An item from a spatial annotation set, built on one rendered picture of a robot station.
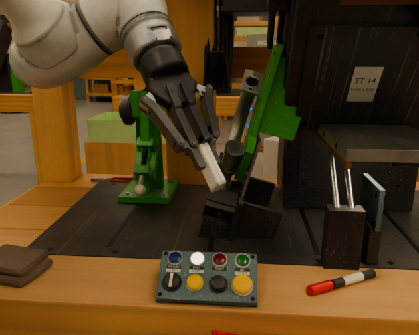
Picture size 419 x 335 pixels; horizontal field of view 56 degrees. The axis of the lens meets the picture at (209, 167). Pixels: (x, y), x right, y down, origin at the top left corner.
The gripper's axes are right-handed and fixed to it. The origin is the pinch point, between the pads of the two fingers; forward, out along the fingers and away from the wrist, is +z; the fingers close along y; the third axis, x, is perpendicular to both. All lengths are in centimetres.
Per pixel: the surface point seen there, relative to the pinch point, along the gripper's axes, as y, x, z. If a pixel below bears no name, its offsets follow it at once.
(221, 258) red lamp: -1.2, 6.3, 12.6
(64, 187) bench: -11, 64, -27
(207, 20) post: 30, 21, -45
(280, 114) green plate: 19.8, 2.4, -6.6
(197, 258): -4.3, 7.7, 11.1
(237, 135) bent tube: 20.5, 18.6, -11.0
